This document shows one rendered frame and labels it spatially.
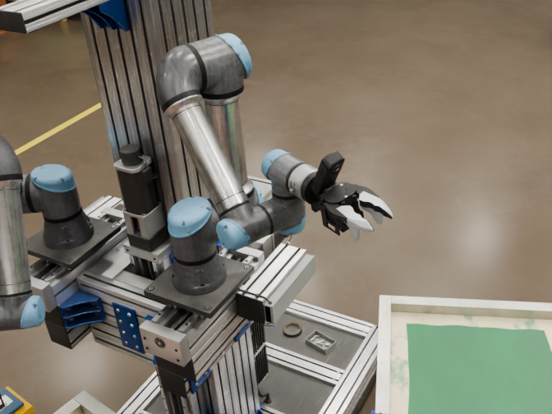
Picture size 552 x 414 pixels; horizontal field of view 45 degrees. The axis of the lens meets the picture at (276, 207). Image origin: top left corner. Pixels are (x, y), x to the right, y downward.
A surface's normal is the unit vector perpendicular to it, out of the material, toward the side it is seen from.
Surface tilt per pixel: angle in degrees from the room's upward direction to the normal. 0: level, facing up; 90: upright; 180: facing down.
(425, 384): 0
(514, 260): 0
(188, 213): 7
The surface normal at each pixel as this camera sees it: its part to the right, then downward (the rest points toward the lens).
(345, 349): -0.07, -0.84
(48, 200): 0.08, 0.53
